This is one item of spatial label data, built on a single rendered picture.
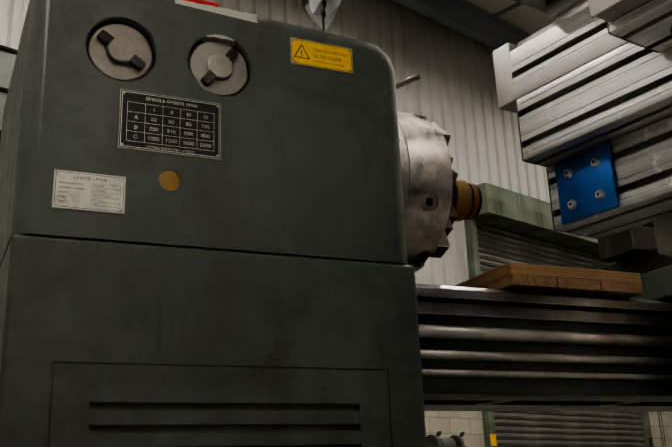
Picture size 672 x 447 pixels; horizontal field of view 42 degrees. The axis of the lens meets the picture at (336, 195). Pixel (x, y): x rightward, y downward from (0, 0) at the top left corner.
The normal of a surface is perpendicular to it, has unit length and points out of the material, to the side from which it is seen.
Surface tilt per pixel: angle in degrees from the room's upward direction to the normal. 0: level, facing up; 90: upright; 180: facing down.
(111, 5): 90
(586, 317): 90
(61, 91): 90
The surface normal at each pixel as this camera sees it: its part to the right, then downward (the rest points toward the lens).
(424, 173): 0.42, -0.19
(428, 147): 0.40, -0.52
